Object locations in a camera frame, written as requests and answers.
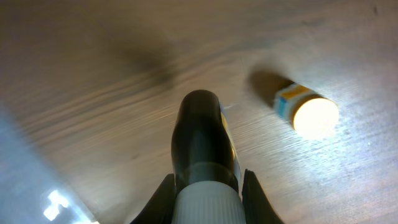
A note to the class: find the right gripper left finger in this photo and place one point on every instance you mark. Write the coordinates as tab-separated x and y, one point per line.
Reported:
159	209

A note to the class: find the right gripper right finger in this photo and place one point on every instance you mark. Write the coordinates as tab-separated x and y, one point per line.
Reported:
257	207

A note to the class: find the dark bottle white cap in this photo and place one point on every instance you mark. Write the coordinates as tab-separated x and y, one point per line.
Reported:
206	166

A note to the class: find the small jar gold lid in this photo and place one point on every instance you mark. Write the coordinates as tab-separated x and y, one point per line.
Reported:
311	115

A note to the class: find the clear plastic container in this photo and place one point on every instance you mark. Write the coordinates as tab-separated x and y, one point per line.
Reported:
31	190

